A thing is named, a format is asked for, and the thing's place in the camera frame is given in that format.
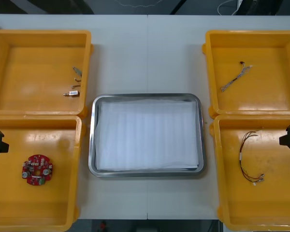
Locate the round red circuit board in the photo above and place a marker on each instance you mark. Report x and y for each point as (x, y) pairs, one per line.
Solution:
(35, 175)

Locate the yellow-orange plastic bin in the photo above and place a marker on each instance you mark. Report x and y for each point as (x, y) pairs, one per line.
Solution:
(38, 72)
(268, 205)
(256, 99)
(53, 205)

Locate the metal solenoid with blue label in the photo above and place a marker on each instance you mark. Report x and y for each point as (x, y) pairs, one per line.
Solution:
(72, 93)

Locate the steel tray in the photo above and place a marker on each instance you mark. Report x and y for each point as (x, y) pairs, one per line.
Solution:
(91, 145)

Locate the white sheet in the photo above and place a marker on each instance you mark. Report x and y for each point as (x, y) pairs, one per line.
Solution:
(147, 135)

